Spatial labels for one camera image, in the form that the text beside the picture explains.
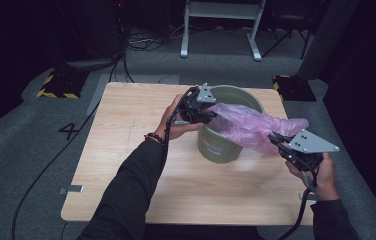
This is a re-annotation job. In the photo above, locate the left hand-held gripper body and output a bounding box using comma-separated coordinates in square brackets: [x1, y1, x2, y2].
[179, 82, 217, 123]

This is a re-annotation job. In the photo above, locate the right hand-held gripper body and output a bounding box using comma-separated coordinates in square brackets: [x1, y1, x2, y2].
[286, 128, 341, 172]

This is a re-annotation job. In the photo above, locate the green plastic bucket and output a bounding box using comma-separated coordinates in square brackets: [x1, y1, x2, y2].
[196, 84, 266, 164]

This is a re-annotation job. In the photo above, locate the pink plastic bag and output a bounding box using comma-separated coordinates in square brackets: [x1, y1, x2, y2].
[207, 102, 310, 156]

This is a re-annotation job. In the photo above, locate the person's left hand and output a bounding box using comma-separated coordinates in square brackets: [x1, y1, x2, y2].
[154, 94, 205, 143]

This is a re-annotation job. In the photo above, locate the person's right hand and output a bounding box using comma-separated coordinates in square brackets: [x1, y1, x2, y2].
[284, 152, 341, 202]

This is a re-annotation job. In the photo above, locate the black yellow striped base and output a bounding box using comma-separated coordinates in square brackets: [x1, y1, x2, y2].
[36, 68, 89, 100]
[272, 74, 317, 103]

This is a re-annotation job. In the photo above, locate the white metal stand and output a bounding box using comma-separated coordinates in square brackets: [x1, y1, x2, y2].
[179, 0, 267, 62]

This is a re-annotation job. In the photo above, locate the black tripod stand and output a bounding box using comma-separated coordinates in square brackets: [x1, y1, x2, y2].
[260, 13, 312, 61]

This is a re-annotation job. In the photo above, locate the grey pillar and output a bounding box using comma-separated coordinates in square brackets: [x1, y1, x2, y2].
[296, 0, 361, 81]

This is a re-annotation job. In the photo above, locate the person's black clothing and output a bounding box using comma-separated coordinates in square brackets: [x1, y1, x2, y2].
[144, 223, 261, 240]

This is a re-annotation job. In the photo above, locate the left hand-held gripper cable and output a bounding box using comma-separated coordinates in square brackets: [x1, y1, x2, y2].
[163, 85, 200, 162]

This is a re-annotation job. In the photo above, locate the hand-held gripper cable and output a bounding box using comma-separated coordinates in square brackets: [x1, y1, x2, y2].
[163, 85, 200, 162]
[277, 171, 321, 240]

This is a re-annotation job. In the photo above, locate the dark bead bracelet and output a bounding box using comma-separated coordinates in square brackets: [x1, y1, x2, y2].
[143, 132, 166, 145]

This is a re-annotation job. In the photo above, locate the right hand-held gripper cable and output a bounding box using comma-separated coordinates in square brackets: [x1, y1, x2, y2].
[277, 171, 321, 240]

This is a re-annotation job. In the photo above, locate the bundle of floor cables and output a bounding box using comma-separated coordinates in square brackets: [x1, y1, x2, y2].
[125, 24, 186, 53]

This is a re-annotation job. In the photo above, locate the long black floor cable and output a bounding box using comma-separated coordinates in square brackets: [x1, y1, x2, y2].
[10, 99, 102, 240]

